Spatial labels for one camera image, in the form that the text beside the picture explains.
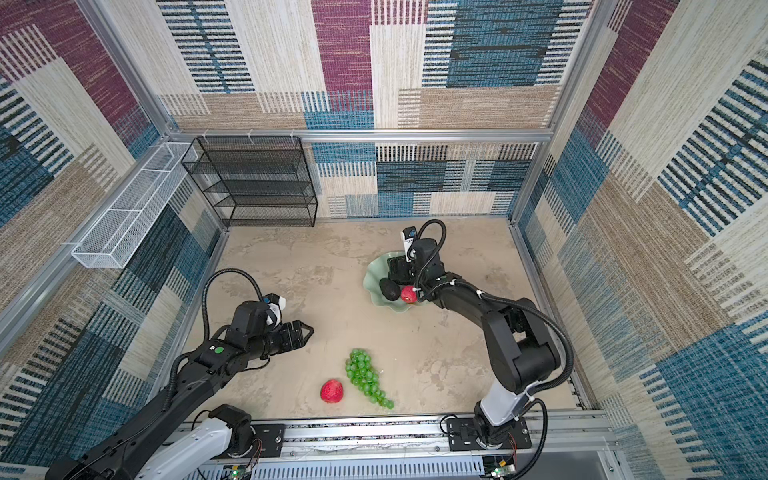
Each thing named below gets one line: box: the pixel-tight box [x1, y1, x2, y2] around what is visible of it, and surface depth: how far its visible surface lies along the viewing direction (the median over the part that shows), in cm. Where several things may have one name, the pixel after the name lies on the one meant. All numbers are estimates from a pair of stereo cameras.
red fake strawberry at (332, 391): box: [320, 379, 344, 404], surface depth 78 cm
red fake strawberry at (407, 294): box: [400, 285, 417, 304], surface depth 96 cm
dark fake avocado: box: [379, 278, 400, 301], surface depth 97 cm
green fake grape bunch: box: [345, 348, 395, 409], surface depth 81 cm
